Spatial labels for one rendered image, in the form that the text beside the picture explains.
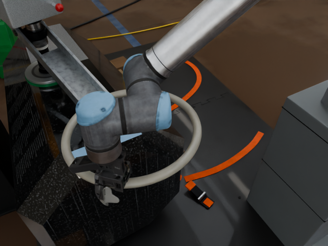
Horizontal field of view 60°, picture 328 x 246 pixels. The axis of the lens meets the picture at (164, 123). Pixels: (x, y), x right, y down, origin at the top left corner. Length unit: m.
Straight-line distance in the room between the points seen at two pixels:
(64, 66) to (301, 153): 1.09
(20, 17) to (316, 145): 1.26
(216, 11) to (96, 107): 0.34
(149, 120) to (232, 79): 2.22
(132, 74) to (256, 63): 2.46
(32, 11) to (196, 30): 0.75
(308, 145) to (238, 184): 0.76
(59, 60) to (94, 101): 0.70
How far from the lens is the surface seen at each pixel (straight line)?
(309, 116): 1.26
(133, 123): 0.65
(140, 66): 0.74
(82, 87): 1.23
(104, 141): 0.68
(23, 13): 1.27
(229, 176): 1.99
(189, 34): 0.70
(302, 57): 3.39
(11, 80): 1.80
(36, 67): 1.54
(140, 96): 0.67
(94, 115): 0.62
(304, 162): 1.39
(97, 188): 0.83
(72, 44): 1.73
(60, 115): 1.26
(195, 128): 0.98
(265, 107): 2.58
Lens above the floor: 1.61
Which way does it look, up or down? 45 degrees down
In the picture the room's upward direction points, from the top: straight up
